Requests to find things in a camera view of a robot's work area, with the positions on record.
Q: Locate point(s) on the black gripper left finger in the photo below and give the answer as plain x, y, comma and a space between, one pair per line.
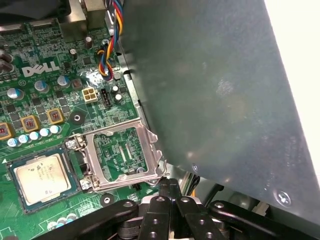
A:
156, 220

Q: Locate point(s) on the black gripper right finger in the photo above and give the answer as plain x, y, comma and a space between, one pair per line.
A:
197, 220

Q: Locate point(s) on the metal socket cover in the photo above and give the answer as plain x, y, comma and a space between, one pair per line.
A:
93, 160

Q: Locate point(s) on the silver CPU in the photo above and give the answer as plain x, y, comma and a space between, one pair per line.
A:
42, 177

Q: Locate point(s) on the CPU socket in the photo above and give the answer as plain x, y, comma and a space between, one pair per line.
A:
75, 172

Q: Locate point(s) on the black PC case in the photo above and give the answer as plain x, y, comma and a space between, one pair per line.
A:
240, 200

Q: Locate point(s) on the green motherboard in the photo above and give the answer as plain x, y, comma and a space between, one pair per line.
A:
110, 117

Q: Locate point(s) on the grey power supply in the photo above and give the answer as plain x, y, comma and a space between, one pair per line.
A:
212, 87

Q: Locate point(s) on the white four-pin power socket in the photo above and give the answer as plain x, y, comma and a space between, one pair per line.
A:
89, 95

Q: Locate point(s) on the black case fan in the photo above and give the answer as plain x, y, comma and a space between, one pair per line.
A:
25, 10

